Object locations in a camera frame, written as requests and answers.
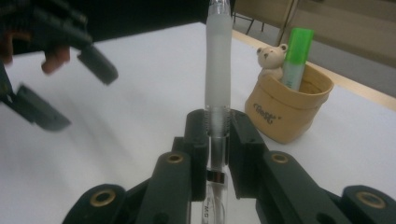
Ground clear pen with white grip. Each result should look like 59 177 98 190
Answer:
200 0 234 224

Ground tan pen holder with bear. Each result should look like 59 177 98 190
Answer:
244 43 335 145

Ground black curtain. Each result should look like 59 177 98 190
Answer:
0 0 235 59

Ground black metal leg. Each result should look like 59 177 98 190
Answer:
232 11 266 35

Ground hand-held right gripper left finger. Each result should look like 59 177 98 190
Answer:
172 108 209 202

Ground green highlighter marker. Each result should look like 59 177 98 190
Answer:
280 27 316 92

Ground white table cover sheet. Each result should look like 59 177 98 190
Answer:
0 21 396 224

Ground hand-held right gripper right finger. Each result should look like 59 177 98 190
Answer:
228 108 266 201

